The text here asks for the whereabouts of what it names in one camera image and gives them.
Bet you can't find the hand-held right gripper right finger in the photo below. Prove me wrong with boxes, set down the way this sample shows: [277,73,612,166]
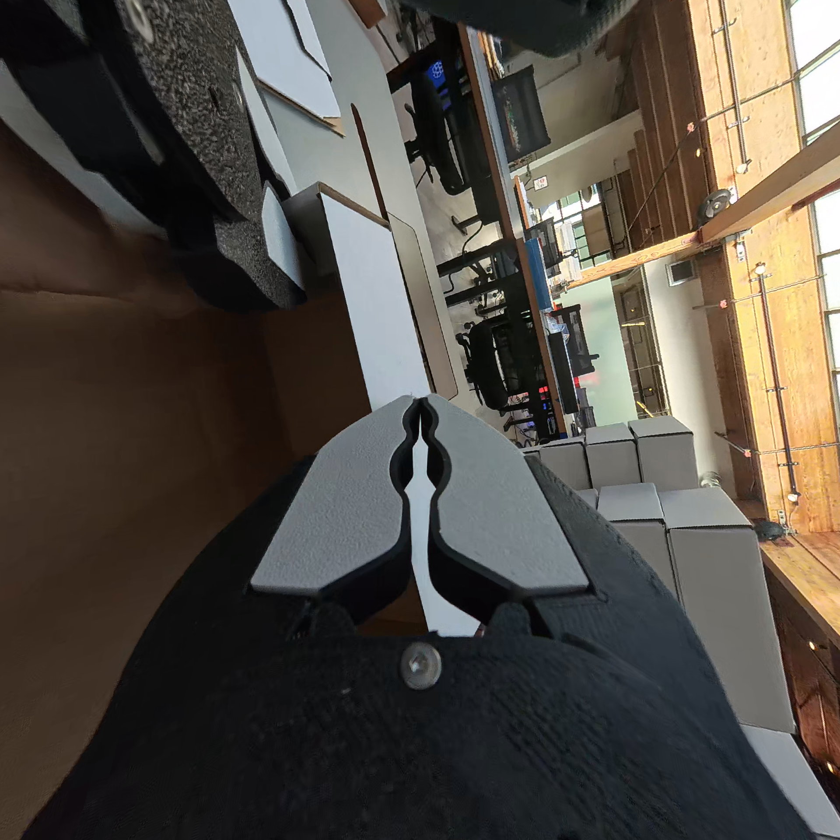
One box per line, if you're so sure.
[421,391,591,624]

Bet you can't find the wooden window ledge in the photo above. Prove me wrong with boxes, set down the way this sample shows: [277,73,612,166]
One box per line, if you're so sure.
[755,532,840,647]

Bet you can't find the flat white cardboard sheet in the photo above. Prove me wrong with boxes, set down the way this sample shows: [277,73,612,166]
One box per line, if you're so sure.
[252,0,347,139]

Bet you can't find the black computer monitor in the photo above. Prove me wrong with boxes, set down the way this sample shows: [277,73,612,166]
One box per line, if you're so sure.
[491,64,552,165]

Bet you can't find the wooden ceiling beam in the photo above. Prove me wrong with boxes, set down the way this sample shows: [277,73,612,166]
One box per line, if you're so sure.
[564,141,840,290]

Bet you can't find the stack of white folded boxes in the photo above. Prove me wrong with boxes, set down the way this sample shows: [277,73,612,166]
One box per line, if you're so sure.
[521,416,840,840]

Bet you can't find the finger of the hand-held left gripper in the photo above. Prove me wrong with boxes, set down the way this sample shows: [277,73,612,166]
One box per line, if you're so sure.
[261,182,307,292]
[233,48,298,196]

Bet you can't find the white cardboard box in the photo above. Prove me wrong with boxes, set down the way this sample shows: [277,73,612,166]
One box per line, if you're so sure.
[0,59,480,840]

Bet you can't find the skylight window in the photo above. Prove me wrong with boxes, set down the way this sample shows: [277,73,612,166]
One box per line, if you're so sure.
[784,0,840,388]

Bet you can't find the blue-topped table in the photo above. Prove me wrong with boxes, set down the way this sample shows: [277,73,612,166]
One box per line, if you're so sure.
[524,236,551,309]

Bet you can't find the black office chair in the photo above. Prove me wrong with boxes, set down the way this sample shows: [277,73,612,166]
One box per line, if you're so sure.
[458,315,547,421]
[402,62,475,196]

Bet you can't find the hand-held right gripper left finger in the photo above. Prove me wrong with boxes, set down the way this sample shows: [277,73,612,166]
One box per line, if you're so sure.
[248,395,421,624]

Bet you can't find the long wooden-edged desk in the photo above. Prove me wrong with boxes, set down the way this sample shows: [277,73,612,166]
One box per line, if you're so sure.
[458,23,567,435]

